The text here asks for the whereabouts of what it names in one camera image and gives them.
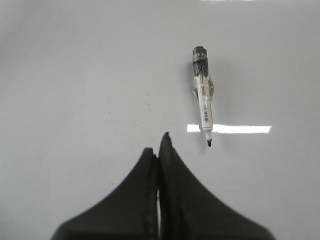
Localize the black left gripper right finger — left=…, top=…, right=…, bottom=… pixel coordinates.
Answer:
left=158, top=132, right=275, bottom=240

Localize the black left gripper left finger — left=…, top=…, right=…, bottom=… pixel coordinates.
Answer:
left=51, top=147, right=159, bottom=240

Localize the white taped whiteboard marker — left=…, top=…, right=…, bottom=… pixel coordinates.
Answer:
left=192, top=46, right=214, bottom=148

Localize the white whiteboard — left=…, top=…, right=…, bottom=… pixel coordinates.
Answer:
left=0, top=0, right=320, bottom=240

